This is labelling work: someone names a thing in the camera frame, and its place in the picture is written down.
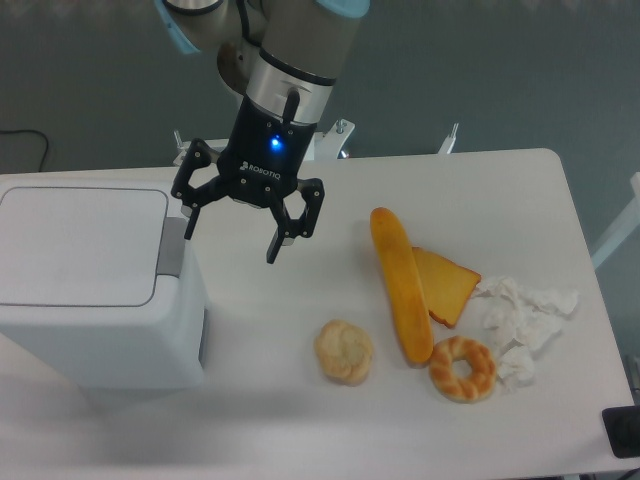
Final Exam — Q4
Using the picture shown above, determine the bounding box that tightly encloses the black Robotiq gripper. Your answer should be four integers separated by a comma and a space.
170, 94, 326, 265

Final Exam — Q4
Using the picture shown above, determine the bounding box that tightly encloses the white push-lid trash can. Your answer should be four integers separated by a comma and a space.
1, 177, 208, 389

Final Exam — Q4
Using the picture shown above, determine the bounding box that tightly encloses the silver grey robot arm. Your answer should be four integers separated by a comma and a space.
156, 1, 370, 263

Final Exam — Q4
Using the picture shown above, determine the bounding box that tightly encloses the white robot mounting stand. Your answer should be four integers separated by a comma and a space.
173, 118, 355, 166

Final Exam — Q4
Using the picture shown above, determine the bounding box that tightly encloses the long orange baguette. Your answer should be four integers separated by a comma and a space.
370, 207, 434, 365

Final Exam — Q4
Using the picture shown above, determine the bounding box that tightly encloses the round flower bread roll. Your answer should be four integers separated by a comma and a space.
314, 319, 374, 386

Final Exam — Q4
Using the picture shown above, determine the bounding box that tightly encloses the orange toast slice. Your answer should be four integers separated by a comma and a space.
412, 247, 482, 329

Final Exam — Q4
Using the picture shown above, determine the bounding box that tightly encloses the crumpled white tissue paper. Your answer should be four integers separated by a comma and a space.
472, 276, 580, 393

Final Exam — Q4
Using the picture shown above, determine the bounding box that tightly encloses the black device at table edge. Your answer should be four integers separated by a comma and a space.
602, 405, 639, 459

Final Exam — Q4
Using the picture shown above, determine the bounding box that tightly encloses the black cable on floor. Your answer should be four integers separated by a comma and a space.
0, 129, 50, 171

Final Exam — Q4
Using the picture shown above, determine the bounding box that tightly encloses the twisted ring bread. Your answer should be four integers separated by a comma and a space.
429, 336, 497, 403

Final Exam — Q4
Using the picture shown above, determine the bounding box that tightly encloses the white frame post right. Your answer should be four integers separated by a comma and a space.
590, 172, 639, 269

